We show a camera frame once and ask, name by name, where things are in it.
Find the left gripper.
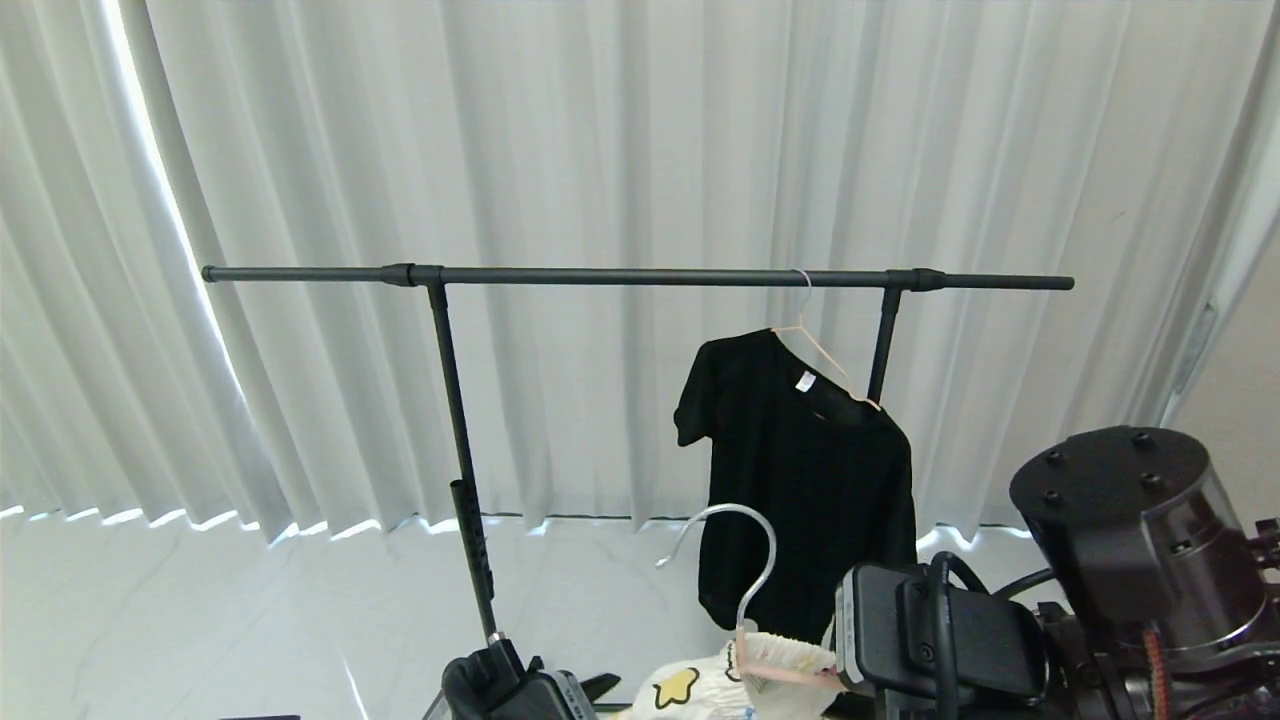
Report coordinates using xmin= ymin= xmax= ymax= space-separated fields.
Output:
xmin=425 ymin=638 xmax=601 ymax=720

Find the cream printed garment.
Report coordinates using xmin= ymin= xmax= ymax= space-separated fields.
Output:
xmin=625 ymin=632 xmax=841 ymax=720

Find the pink clothes hanger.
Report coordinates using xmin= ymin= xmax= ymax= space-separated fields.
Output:
xmin=770 ymin=268 xmax=883 ymax=413
xmin=655 ymin=503 xmax=851 ymax=693

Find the black garment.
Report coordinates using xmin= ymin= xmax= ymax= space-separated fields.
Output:
xmin=673 ymin=330 xmax=918 ymax=646

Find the black clothes rack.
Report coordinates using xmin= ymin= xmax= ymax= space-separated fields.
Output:
xmin=200 ymin=264 xmax=1076 ymax=720

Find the white curtain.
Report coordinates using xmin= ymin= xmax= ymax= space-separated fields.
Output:
xmin=0 ymin=0 xmax=1280 ymax=546

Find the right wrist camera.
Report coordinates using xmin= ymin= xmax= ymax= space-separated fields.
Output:
xmin=835 ymin=563 xmax=1046 ymax=701

